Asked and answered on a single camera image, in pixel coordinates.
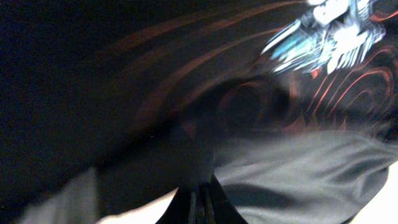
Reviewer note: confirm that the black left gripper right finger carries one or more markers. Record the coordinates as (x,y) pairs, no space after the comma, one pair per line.
(219,210)

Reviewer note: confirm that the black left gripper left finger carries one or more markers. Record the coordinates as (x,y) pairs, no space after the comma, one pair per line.
(181,209)

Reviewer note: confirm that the black orange-patterned jersey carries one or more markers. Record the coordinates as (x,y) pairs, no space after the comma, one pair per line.
(109,107)

